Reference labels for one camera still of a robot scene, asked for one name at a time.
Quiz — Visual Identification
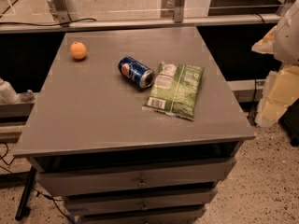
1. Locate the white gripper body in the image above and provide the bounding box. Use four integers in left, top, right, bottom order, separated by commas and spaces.
251, 25, 299, 129

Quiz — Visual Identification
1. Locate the blue pepsi can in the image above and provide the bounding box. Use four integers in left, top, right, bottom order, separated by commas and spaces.
118, 57, 155, 90

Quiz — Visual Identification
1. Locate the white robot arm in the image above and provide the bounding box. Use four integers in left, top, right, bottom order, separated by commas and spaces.
251, 0, 299, 127

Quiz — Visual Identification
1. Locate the green chip bag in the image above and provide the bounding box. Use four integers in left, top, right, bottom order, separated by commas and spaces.
142, 62, 205, 120

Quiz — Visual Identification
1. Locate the middle grey drawer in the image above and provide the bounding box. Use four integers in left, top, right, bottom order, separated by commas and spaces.
65, 185, 217, 216

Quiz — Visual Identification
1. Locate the grey drawer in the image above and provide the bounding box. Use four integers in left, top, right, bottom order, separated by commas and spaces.
36, 158, 236, 196
65, 185, 217, 216
81, 205, 206, 224

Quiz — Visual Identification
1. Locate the grey drawer cabinet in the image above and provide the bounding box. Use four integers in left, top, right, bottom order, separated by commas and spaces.
12, 26, 257, 224

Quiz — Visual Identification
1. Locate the bottom grey drawer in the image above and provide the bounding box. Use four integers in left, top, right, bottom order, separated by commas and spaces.
81, 205, 206, 224

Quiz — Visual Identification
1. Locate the orange fruit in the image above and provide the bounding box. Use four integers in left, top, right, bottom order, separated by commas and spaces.
70, 42, 87, 60

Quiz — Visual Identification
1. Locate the top grey drawer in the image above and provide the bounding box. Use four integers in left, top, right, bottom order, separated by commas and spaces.
36, 158, 236, 196

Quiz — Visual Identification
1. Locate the white pipe fitting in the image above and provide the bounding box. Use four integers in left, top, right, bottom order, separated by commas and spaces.
0, 78, 35, 104

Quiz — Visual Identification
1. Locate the black metal leg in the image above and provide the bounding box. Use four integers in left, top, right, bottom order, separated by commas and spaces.
15, 167, 36, 221

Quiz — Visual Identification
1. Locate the metal frame rail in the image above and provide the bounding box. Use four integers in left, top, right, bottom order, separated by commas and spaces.
0, 13, 280, 34

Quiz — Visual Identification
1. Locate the black cable on rail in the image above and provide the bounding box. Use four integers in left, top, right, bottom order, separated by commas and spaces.
0, 17, 97, 27

